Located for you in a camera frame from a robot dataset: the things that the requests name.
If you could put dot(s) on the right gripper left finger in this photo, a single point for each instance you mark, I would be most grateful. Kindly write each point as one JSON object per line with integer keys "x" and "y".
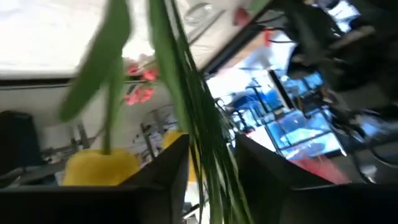
{"x": 93, "y": 205}

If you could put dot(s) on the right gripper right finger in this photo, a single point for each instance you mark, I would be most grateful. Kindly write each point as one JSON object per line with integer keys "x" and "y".
{"x": 311, "y": 205}

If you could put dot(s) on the yellow artificial tulip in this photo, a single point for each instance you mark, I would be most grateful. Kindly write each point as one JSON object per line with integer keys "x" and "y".
{"x": 99, "y": 168}

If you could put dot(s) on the pink artificial flower spray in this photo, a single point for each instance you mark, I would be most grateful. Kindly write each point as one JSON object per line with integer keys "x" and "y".
{"x": 199, "y": 124}
{"x": 140, "y": 95}

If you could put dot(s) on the dark purple artificial tulip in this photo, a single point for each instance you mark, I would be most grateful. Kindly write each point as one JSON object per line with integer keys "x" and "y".
{"x": 241, "y": 16}

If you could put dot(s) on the clear glass vase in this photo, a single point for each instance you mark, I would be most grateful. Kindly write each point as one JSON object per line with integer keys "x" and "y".
{"x": 192, "y": 15}

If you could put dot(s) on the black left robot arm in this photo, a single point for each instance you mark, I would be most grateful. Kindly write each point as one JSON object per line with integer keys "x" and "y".
{"x": 357, "y": 62}

